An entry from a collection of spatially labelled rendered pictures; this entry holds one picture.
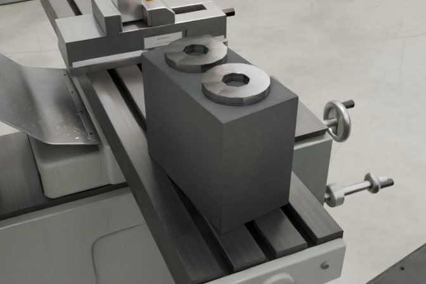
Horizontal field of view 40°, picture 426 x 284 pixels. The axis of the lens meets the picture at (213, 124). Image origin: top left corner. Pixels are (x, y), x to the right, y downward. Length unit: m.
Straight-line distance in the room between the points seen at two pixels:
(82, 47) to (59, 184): 0.28
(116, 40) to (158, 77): 0.39
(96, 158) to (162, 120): 0.34
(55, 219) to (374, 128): 1.85
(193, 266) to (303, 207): 0.19
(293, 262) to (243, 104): 0.23
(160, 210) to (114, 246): 0.49
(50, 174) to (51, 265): 0.23
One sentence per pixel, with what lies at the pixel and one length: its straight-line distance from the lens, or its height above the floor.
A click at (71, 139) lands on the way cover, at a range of 1.13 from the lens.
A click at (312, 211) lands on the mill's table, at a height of 0.94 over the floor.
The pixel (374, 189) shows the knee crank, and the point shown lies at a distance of 1.59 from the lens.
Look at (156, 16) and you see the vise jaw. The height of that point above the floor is 1.04.
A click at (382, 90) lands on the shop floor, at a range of 3.08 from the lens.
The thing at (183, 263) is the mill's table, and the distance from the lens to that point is 0.79.
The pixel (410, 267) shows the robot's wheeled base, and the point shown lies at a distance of 1.32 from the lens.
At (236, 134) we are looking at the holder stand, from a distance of 0.72.
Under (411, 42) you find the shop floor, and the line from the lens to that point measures 3.62.
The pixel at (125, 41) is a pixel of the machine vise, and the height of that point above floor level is 0.99.
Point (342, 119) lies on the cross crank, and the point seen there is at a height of 0.67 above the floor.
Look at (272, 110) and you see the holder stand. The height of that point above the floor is 1.12.
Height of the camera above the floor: 1.53
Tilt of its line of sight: 34 degrees down
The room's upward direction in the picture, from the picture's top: straight up
